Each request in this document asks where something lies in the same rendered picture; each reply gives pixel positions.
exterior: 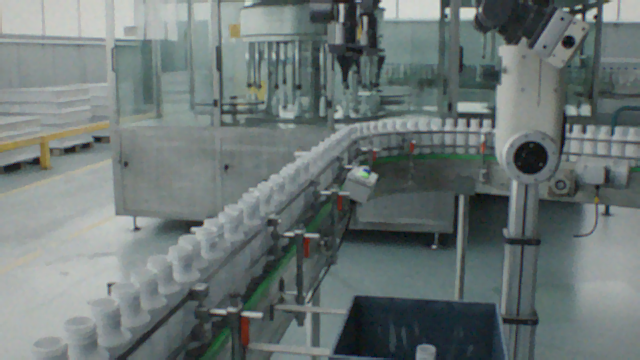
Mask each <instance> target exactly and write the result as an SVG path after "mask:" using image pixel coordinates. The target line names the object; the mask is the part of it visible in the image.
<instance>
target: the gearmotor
mask: <svg viewBox="0 0 640 360"><path fill-rule="evenodd" d="M629 176H630V161H629V160H623V159H609V158H601V157H584V156H581V158H580V157H578V159H577V164H574V163H561V162H560V165H559V167H558V169H557V171H556V174H555V175H554V176H553V177H552V178H551V179H550V181H549V182H547V197H552V199H553V200H557V199H558V198H564V199H574V196H576V193H577V185H578V186H586V187H595V190H596V197H595V202H596V221H595V226H594V228H593V230H592V231H591V232H589V233H587V234H583V235H573V236H574V237H583V236H588V235H590V234H592V233H593V232H594V230H595V229H596V226H597V223H598V190H600V188H609V189H621V190H626V189H627V188H628V185H629Z"/></svg>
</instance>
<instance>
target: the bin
mask: <svg viewBox="0 0 640 360"><path fill-rule="evenodd" d="M277 310H284V311H298V312H312V313H325V314H339V315H344V318H343V320H342V323H341V326H340V329H339V331H338V334H337V336H336V339H335V341H334V344H333V346H332V349H327V348H315V347H302V346H291V345H278V344H267V343H255V342H250V341H249V345H248V346H245V345H244V360H248V359H249V357H250V356H251V350H257V351H269V352H281V353H293V354H304V355H316V356H328V357H329V360H416V359H415V357H416V352H417V347H419V346H424V345H426V344H427V346H428V345H431V346H434V347H435V352H436V356H435V358H436V360H511V359H510V354H509V349H508V345H507V340H506V336H505V331H504V327H503V322H502V318H501V313H500V307H499V303H498V302H491V301H487V302H477V301H463V300H448V299H433V298H418V297H403V296H389V295H373V294H358V293H354V294H353V296H352V300H351V302H350V305H349V307H348V309H341V308H328V307H313V306H299V305H285V304H277V300H275V301H274V302H273V304H272V321H274V319H275V318H276V316H277Z"/></svg>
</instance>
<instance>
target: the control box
mask: <svg viewBox="0 0 640 360"><path fill-rule="evenodd" d="M359 171H362V168H358V167H356V166H355V167H354V168H353V169H352V170H351V172H350V173H349V174H348V177H347V180H346V183H345V186H344V188H343V191H341V192H350V196H347V198H350V201H349V205H348V209H347V210H346V212H345V213H344V214H342V217H341V218H340V220H339V221H338V222H337V229H338V228H339V226H340V225H341V224H342V222H344V221H345V220H346V218H347V217H348V214H349V213H350V214H349V219H348V223H347V226H346V229H345V232H344V236H342V238H341V240H340V242H339V245H338V247H337V253H338V250H339V247H340V245H341V243H342V241H344V239H345V236H346V234H347V230H348V227H349V224H350V220H351V216H352V210H353V205H355V204H356V201H357V202H361V203H363V204H366V203H367V201H368V199H369V198H370V195H371V193H372V190H373V188H374V185H375V182H376V180H377V176H379V175H377V174H375V173H372V172H370V173H367V172H366V173H367V174H368V176H364V175H361V174H359V173H358V172H359ZM331 238H332V230H331V229H329V231H328V232H327V239H331ZM331 265H332V261H331V262H330V264H329V266H328V268H327V270H326V271H324V274H323V276H322V278H321V279H320V281H319V283H318V284H317V286H316V288H315V289H314V291H313V293H312V294H311V297H310V299H309V301H308V302H307V305H309V304H310V302H311V300H312V298H313V297H314V294H315V292H316V291H317V289H318V287H319V285H320V284H321V282H322V280H323V278H324V277H326V275H327V272H328V271H329V269H330V267H331Z"/></svg>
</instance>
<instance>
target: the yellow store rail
mask: <svg viewBox="0 0 640 360"><path fill-rule="evenodd" d="M109 127H110V121H106V122H100V123H94V124H89V125H84V126H83V127H78V128H73V129H67V130H62V131H57V132H51V133H44V134H39V135H36V136H31V137H25V138H20V139H15V140H9V141H7V142H4V143H0V152H2V151H7V150H12V149H17V148H22V147H27V145H31V144H36V143H39V154H40V166H41V168H40V167H39V168H38V169H42V170H48V169H52V168H53V166H50V154H49V141H50V140H55V139H59V138H64V137H69V136H74V135H79V134H84V133H89V132H93V131H98V130H103V128H109Z"/></svg>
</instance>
